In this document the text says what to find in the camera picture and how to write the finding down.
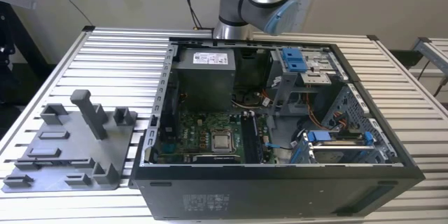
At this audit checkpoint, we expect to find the black stand base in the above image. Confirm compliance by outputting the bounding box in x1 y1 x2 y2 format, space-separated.
0 62 48 104

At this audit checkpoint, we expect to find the grey parts rack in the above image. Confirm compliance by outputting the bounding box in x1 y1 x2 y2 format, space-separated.
0 89 139 193

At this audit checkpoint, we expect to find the black case fan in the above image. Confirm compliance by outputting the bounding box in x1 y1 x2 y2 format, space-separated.
160 81 183 141

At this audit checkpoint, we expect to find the grey power supply unit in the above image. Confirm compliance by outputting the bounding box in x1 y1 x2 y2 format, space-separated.
172 48 236 113

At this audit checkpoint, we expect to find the green motherboard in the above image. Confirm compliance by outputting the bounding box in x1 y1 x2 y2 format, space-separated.
152 111 280 165

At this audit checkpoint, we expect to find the CPU socket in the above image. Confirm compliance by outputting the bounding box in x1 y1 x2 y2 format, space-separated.
208 127 235 153

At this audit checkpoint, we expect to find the silver CPU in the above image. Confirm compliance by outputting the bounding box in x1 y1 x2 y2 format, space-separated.
214 134 231 148

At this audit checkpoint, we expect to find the black graphics card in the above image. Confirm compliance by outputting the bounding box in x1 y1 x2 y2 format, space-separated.
191 153 243 165

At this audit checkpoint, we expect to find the grey metal drive cage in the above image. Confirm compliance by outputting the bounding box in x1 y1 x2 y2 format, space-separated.
268 46 348 116

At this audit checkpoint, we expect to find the black PC case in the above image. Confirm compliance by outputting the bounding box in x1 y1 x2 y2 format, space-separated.
128 35 427 221

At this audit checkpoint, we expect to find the hard disk in blue carrier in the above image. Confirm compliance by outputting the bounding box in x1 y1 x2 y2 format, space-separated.
303 130 382 164

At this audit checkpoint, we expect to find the perforated metal disk bay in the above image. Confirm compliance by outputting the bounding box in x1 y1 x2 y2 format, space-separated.
316 83 400 166

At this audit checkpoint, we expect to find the black box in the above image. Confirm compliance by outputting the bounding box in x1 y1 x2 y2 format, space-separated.
388 49 423 71

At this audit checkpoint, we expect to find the aluminium side table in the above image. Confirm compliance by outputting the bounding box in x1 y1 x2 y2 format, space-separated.
408 36 448 78

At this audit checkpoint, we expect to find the black slanted post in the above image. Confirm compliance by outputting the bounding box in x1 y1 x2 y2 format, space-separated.
8 5 48 66

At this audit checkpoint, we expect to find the power wire bundle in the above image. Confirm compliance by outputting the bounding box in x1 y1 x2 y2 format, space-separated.
231 89 282 109

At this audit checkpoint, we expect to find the orange data wire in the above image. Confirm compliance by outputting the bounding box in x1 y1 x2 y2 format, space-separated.
304 91 339 132

